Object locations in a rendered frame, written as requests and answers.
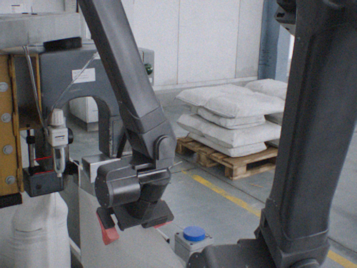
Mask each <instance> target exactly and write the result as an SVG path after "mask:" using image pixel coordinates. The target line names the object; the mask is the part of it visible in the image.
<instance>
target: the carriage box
mask: <svg viewBox="0 0 357 268"><path fill-rule="evenodd" d="M17 192H24V184H23V169H22V156H21V142H20V131H19V114H18V100H17V93H16V78H15V65H14V57H13V54H12V53H10V52H8V51H5V50H3V49H0V196H4V195H9V194H14V193H17Z"/></svg>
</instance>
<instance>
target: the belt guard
mask: <svg viewBox="0 0 357 268"><path fill-rule="evenodd" d="M33 13H34V12H33ZM35 13H37V14H38V15H32V13H28V14H22V13H2V14H0V15H9V16H0V49H6V48H12V47H18V46H24V45H30V44H36V43H43V42H46V41H52V40H59V39H65V38H74V37H78V36H80V35H81V32H80V14H79V13H75V12H35Z"/></svg>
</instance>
